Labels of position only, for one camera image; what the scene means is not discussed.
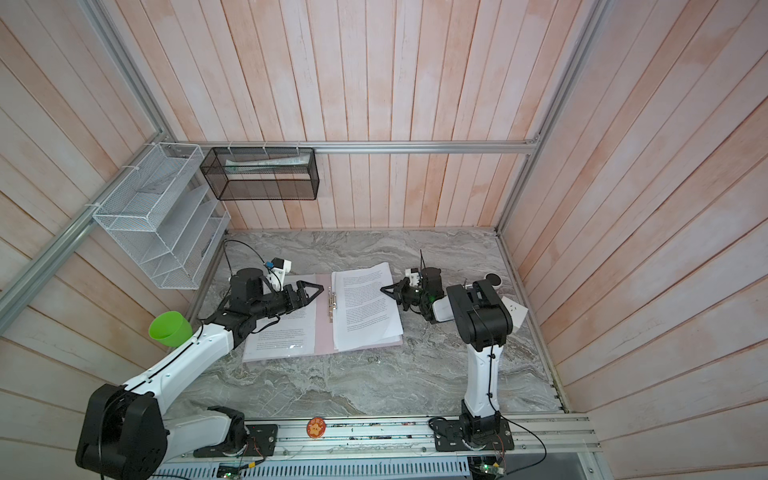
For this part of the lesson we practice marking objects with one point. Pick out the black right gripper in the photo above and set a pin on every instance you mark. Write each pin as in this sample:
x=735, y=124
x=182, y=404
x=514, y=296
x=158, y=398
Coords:
x=400, y=289

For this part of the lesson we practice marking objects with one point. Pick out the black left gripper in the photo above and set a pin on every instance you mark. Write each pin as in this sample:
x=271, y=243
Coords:
x=302, y=295

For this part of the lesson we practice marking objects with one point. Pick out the printed white paper sheet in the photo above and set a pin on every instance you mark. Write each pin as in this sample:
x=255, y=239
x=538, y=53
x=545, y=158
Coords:
x=293, y=336

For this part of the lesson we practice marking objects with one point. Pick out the white paper stack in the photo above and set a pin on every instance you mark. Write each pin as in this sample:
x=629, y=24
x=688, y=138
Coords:
x=363, y=316

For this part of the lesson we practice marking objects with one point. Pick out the pink folder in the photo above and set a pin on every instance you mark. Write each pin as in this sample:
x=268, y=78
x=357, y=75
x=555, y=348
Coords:
x=324, y=328

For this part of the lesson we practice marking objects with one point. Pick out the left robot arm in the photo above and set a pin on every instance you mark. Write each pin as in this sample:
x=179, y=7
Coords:
x=124, y=435

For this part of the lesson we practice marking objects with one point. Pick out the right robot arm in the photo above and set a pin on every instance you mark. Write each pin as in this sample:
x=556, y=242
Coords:
x=483, y=321

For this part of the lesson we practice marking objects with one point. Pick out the metal folder clip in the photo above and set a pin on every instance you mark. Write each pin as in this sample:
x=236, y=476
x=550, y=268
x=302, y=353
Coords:
x=332, y=304

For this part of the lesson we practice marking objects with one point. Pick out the pink round speaker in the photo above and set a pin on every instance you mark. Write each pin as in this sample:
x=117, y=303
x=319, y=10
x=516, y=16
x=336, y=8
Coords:
x=494, y=279

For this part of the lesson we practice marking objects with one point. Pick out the white power socket cube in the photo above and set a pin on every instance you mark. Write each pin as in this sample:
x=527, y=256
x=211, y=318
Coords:
x=517, y=313

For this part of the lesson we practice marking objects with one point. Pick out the red round badge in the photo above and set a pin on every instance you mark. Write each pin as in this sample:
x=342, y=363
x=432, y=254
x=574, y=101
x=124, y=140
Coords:
x=316, y=427

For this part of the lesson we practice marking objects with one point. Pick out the green plastic goblet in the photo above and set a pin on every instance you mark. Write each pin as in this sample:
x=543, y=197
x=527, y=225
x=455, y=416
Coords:
x=170, y=329

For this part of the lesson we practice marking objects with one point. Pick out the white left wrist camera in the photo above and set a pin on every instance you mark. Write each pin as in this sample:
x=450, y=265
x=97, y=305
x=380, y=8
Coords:
x=277, y=269

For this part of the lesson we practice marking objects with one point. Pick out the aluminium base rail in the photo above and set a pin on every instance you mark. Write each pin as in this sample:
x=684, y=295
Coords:
x=390, y=437

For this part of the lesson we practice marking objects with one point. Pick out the black wire mesh basket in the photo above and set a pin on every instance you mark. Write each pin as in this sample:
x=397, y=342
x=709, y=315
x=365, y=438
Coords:
x=262, y=173

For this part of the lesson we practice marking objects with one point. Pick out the white wire mesh shelf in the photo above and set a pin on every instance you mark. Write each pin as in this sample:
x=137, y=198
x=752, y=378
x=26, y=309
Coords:
x=166, y=222

